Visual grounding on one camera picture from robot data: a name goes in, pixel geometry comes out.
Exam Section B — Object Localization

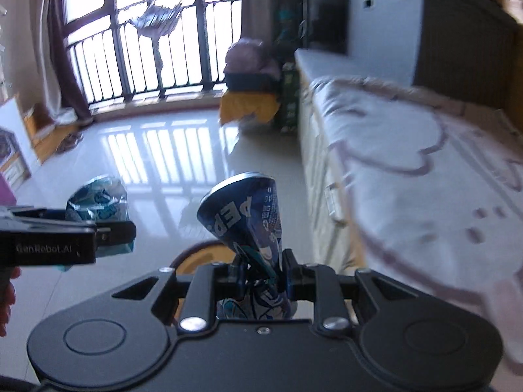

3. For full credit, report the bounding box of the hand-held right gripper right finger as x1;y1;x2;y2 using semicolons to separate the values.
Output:
281;248;414;332

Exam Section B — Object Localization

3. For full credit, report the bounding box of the purple bundle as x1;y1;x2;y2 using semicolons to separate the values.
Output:
224;37;283;78

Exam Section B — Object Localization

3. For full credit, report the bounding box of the grey curtain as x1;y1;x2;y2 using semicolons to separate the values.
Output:
239;0;279;46

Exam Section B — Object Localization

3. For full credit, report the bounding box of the grey bench cushion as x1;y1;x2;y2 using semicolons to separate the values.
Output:
295;47;369;87

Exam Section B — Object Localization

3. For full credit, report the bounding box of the cream bed base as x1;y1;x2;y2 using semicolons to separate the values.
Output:
298;69;369;271

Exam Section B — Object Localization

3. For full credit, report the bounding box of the pair of slippers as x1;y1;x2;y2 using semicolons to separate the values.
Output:
55;132;85;156

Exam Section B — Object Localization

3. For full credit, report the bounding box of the yellow cloth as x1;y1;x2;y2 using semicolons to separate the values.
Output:
219;89;283;125

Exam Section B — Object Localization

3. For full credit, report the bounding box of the white cabinet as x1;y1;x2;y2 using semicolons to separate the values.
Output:
0;126;32;189

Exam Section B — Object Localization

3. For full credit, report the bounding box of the grey storage box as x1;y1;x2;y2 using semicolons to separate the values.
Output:
344;0;516;109

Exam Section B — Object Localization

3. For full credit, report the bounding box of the brown white curtain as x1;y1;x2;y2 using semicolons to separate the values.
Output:
24;0;95;125

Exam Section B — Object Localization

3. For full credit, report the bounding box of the printed blanket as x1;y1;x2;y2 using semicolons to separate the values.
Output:
310;75;523;377

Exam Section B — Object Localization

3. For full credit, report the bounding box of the crushed blue can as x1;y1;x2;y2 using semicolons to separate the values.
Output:
196;172;297;321

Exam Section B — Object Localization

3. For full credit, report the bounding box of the hanging laundry rack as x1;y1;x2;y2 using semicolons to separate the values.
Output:
128;0;191;75

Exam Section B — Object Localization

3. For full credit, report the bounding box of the light blue wrapper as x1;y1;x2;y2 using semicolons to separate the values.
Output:
65;175;136;272

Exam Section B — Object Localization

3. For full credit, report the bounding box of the black balcony railing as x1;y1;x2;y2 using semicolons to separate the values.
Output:
64;0;246;106

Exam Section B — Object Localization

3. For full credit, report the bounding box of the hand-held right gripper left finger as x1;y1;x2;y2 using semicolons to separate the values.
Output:
110;260;248;332

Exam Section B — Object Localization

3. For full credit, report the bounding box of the black tray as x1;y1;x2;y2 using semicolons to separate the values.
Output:
226;72;283;93

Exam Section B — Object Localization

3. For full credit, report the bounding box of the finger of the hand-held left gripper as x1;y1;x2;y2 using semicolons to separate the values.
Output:
92;220;138;256

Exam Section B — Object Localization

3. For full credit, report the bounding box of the green box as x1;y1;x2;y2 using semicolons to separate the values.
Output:
279;61;302;134

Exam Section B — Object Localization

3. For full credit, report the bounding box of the dark storage rack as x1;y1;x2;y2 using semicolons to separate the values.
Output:
270;0;349;64

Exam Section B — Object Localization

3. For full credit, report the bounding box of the purple board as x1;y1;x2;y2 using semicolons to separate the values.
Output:
0;173;17;205

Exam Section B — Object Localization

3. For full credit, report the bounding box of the person's left hand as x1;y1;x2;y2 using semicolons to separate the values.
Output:
0;267;22;338

